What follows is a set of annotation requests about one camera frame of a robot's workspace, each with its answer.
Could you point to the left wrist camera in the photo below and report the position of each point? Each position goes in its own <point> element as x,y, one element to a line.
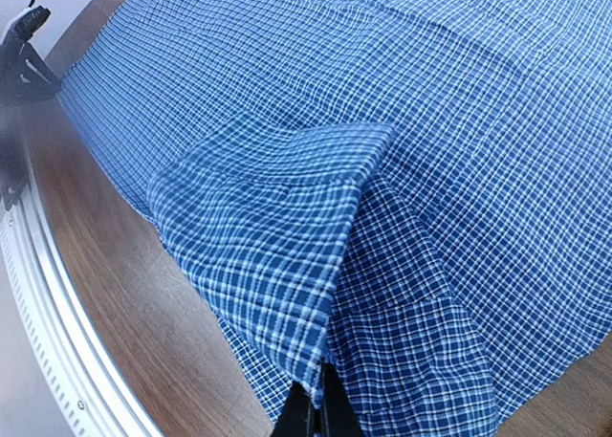
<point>25,24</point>

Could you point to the blue checkered shirt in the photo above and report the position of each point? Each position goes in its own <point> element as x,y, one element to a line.
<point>416,192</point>

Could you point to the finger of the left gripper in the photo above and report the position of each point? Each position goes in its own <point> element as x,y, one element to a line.
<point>25,77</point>

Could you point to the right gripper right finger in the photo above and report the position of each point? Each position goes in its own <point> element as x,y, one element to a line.
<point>336,416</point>

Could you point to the front aluminium rail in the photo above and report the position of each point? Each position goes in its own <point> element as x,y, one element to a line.
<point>91,393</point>

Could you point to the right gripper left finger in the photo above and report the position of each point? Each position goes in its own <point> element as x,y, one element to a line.
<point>298,417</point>

